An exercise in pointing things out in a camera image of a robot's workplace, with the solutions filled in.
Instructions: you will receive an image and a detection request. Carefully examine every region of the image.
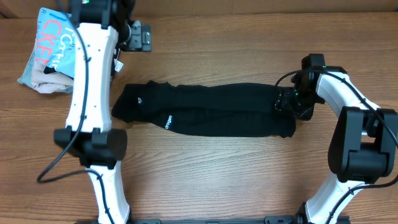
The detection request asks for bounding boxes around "black t-shirt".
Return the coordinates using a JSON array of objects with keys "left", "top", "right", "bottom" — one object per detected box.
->
[{"left": 111, "top": 81, "right": 296, "bottom": 138}]

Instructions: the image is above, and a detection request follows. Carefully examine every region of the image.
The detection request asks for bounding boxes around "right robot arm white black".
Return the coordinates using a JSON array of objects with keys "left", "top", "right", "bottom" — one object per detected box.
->
[{"left": 264, "top": 54, "right": 397, "bottom": 224}]

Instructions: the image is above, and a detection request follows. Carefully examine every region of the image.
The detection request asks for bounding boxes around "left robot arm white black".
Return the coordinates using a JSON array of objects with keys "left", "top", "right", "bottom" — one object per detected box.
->
[{"left": 54, "top": 0, "right": 150, "bottom": 223}]

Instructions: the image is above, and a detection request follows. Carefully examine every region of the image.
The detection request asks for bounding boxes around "light blue printed t-shirt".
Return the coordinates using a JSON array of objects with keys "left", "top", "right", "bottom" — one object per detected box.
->
[{"left": 17, "top": 7, "right": 75, "bottom": 88}]

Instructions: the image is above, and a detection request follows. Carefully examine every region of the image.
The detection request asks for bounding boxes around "beige folded garment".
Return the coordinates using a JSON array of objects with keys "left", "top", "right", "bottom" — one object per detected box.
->
[{"left": 31, "top": 62, "right": 73, "bottom": 94}]

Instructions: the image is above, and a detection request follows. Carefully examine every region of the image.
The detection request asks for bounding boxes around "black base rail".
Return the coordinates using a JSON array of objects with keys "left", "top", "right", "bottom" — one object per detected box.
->
[{"left": 74, "top": 212, "right": 352, "bottom": 224}]

